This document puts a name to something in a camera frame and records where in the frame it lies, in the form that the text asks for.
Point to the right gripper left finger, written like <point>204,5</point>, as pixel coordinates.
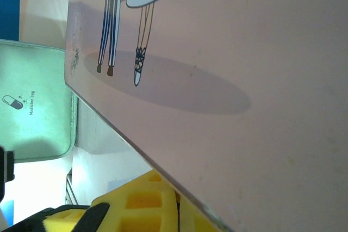
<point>141,207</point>

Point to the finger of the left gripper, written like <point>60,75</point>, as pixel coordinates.
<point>6,165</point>

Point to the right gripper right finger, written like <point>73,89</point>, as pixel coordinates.
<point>193,221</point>

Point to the pink tin box with couple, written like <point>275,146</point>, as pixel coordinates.
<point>244,52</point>

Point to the mint green medicine bag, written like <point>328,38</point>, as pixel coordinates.
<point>35,74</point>

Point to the aluminium left side rail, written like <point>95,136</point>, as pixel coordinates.
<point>72,188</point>

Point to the blue floral wall panel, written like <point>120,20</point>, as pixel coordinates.
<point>9,12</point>

